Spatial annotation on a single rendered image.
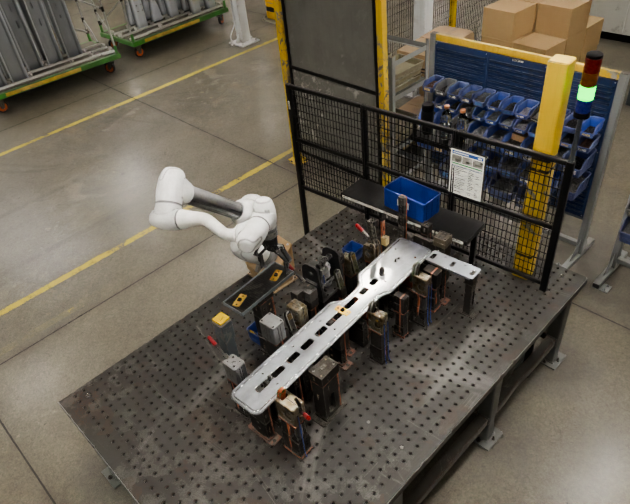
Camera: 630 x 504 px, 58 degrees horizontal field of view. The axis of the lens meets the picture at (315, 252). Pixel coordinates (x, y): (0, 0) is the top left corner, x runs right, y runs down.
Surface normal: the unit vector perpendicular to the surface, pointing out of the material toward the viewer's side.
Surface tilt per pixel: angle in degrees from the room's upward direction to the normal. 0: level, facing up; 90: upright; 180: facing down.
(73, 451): 0
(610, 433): 0
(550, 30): 90
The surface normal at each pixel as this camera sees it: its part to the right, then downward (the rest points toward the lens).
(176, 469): -0.09, -0.77
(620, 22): -0.70, 0.50
